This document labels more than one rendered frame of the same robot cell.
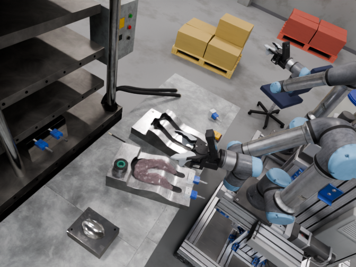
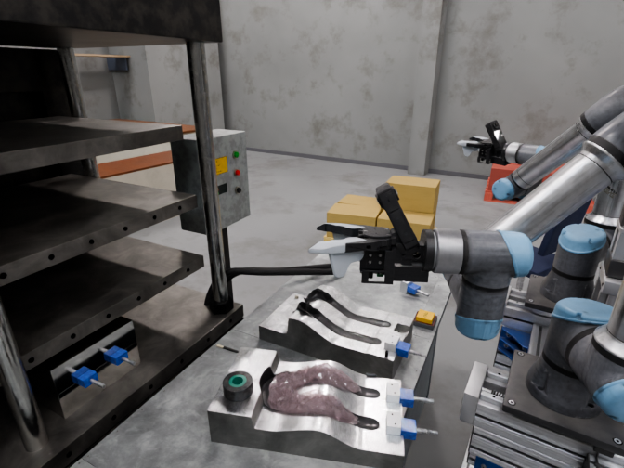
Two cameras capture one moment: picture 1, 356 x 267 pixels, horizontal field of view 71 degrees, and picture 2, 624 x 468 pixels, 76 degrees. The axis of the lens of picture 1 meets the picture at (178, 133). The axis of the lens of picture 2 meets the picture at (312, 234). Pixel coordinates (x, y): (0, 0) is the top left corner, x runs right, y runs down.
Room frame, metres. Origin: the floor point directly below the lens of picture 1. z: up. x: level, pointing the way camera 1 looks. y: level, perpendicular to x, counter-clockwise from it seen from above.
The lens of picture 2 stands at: (-0.01, -0.12, 1.71)
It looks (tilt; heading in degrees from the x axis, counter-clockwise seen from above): 22 degrees down; 12
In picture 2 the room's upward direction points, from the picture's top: straight up
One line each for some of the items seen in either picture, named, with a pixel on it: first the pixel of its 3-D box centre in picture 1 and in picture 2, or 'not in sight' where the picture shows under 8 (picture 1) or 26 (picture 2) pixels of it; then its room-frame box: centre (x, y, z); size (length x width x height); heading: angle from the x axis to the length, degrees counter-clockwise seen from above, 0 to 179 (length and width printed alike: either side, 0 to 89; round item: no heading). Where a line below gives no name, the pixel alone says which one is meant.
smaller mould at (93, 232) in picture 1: (94, 232); not in sight; (0.42, 0.24, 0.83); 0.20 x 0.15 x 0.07; 75
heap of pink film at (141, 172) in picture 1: (155, 170); (313, 388); (0.84, 0.05, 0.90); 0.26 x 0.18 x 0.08; 92
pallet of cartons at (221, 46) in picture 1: (213, 38); (383, 214); (4.02, -0.04, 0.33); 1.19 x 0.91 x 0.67; 70
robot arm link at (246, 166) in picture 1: (246, 165); (490, 254); (0.64, -0.29, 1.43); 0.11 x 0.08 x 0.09; 96
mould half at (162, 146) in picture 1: (171, 133); (335, 323); (1.20, 0.04, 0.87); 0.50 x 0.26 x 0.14; 75
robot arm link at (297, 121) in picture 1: (297, 129); (580, 248); (1.27, -0.71, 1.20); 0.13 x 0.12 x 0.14; 135
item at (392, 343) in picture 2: not in sight; (406, 350); (1.07, -0.20, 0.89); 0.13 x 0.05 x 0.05; 75
